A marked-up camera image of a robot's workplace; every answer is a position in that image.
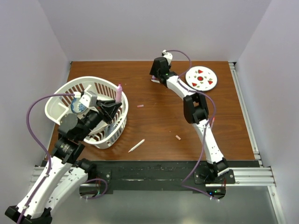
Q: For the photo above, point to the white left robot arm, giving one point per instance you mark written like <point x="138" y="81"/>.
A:
<point x="63" y="172"/>

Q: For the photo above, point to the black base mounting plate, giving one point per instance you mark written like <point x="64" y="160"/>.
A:
<point x="160" y="176"/>

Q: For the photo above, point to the aluminium frame rail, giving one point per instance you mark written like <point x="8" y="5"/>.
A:
<point x="271" y="186"/>

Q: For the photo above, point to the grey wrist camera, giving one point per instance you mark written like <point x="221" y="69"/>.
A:
<point x="88" y="99"/>
<point x="168" y="56"/>

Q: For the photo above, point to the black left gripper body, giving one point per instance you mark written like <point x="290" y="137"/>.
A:
<point x="94" y="117"/>

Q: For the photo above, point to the white plastic basket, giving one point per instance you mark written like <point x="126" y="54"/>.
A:
<point x="57" y="107"/>

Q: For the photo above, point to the white watermelon pattern plate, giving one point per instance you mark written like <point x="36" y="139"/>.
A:
<point x="201" y="78"/>

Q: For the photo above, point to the blue patterned dish in basket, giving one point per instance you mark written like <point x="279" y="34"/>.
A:
<point x="109" y="129"/>

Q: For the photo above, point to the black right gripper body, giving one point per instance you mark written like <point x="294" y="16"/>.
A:
<point x="167" y="66"/>

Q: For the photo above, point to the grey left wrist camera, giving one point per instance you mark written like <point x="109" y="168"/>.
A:
<point x="88" y="99"/>

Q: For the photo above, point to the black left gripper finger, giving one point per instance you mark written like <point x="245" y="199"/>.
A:
<point x="110" y="110"/>
<point x="105" y="102"/>

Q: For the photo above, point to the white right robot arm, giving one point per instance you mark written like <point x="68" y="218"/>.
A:
<point x="195" y="113"/>

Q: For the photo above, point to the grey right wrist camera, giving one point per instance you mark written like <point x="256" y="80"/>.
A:
<point x="168" y="56"/>

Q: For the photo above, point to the white thin pen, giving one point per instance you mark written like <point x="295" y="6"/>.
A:
<point x="136" y="146"/>

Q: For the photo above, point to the blue white porcelain bowl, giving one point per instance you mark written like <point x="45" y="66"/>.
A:
<point x="77" y="107"/>

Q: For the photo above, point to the pink highlighter pen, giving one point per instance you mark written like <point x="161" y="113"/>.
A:
<point x="118" y="93"/>

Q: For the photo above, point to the beige grey ceramic plate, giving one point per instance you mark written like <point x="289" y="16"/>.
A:
<point x="102" y="127"/>

